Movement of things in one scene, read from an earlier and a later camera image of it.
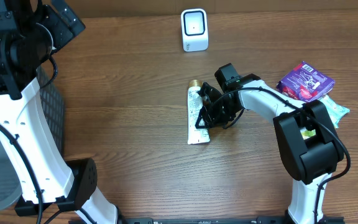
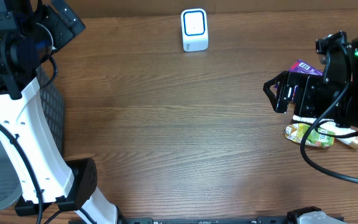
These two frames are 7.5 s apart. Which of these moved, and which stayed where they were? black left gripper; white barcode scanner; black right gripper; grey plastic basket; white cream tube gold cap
Moved: black right gripper; white cream tube gold cap
Stayed: white barcode scanner; black left gripper; grey plastic basket
